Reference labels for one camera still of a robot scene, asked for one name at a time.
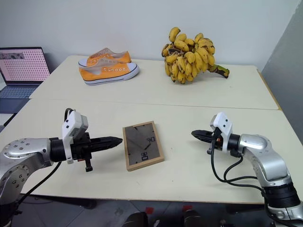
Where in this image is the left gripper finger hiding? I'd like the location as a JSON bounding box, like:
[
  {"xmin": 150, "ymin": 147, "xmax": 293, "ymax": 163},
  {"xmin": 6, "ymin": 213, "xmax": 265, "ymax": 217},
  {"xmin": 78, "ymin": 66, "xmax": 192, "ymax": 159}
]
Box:
[
  {"xmin": 90, "ymin": 141, "xmax": 123, "ymax": 153},
  {"xmin": 90, "ymin": 136, "xmax": 124, "ymax": 146}
]

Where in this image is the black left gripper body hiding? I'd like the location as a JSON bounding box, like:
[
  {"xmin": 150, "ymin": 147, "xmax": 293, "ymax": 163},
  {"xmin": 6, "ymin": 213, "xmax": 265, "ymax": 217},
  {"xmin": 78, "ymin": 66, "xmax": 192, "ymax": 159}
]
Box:
[{"xmin": 71, "ymin": 132, "xmax": 93, "ymax": 173}]

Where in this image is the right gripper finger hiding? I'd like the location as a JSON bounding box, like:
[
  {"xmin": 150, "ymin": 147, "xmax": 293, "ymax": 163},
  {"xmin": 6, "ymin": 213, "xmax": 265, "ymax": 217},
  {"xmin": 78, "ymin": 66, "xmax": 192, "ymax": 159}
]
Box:
[
  {"xmin": 192, "ymin": 134, "xmax": 214, "ymax": 143},
  {"xmin": 191, "ymin": 129, "xmax": 214, "ymax": 137}
]

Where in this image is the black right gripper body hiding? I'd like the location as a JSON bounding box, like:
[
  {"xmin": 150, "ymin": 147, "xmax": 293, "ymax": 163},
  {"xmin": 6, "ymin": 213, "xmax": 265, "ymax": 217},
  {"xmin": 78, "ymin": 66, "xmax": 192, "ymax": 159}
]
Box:
[{"xmin": 206, "ymin": 127, "xmax": 225, "ymax": 155}]

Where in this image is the open grey laptop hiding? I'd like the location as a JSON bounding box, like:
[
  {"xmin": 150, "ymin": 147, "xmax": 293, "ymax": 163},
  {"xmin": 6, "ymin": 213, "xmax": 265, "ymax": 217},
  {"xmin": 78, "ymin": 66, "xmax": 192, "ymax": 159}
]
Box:
[{"xmin": 0, "ymin": 46, "xmax": 51, "ymax": 117}]

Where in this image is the black table foot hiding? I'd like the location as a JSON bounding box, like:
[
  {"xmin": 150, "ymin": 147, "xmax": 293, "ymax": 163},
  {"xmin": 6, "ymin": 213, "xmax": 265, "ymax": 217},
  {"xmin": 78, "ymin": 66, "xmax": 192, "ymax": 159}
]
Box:
[{"xmin": 77, "ymin": 199, "xmax": 98, "ymax": 210}]

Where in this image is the orange canvas sneaker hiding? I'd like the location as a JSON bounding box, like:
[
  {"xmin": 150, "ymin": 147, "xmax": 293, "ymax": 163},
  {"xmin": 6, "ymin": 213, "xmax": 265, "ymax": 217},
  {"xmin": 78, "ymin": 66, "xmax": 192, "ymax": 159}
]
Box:
[
  {"xmin": 78, "ymin": 47, "xmax": 132, "ymax": 70},
  {"xmin": 79, "ymin": 58, "xmax": 140, "ymax": 87}
]

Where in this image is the bunch of yellow bananas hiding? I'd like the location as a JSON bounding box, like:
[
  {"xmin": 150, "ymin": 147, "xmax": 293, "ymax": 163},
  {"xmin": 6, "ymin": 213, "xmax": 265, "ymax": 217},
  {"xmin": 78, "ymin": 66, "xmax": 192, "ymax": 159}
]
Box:
[{"xmin": 161, "ymin": 26, "xmax": 231, "ymax": 85}]

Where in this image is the dark rounded shape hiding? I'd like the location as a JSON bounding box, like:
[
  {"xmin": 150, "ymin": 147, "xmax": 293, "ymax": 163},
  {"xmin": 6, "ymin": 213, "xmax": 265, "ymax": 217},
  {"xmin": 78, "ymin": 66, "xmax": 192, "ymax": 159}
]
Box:
[
  {"xmin": 127, "ymin": 211, "xmax": 150, "ymax": 227},
  {"xmin": 183, "ymin": 209, "xmax": 202, "ymax": 227}
]

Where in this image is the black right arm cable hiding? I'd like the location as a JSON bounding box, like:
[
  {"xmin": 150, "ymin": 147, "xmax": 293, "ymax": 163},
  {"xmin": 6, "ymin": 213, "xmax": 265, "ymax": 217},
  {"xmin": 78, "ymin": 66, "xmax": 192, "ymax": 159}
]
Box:
[{"xmin": 210, "ymin": 132, "xmax": 267, "ymax": 197}]

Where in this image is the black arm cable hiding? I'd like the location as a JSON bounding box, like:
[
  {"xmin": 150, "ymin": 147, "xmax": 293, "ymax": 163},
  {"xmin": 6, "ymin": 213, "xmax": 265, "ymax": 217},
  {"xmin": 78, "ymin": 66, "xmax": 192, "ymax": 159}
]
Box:
[
  {"xmin": 16, "ymin": 107, "xmax": 77, "ymax": 206},
  {"xmin": 210, "ymin": 132, "xmax": 267, "ymax": 197}
]

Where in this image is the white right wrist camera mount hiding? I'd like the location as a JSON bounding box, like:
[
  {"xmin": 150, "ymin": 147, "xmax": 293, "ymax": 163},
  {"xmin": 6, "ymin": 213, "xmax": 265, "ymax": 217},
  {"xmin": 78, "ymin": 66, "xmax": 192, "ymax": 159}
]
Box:
[{"xmin": 209, "ymin": 112, "xmax": 234, "ymax": 152}]

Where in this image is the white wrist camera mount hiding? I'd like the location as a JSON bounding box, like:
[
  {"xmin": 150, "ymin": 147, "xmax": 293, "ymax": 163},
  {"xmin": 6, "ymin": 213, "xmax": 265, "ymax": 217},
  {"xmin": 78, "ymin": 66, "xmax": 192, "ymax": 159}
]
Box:
[
  {"xmin": 209, "ymin": 112, "xmax": 234, "ymax": 152},
  {"xmin": 62, "ymin": 111, "xmax": 89, "ymax": 165}
]

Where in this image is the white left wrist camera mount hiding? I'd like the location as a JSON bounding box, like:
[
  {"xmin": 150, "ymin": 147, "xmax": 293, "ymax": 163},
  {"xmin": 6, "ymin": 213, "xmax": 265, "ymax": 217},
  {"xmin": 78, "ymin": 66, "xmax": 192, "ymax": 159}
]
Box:
[{"xmin": 62, "ymin": 111, "xmax": 89, "ymax": 165}]

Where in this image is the wooden block with grey face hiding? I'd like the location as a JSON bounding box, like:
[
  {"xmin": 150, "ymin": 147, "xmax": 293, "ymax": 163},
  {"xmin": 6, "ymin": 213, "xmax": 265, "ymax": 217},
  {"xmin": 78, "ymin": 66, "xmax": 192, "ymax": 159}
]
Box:
[{"xmin": 122, "ymin": 121, "xmax": 165, "ymax": 172}]

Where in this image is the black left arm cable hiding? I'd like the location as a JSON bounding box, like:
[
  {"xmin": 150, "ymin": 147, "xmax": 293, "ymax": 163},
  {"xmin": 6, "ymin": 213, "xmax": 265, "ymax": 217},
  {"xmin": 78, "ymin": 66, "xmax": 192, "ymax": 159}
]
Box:
[{"xmin": 16, "ymin": 107, "xmax": 77, "ymax": 206}]

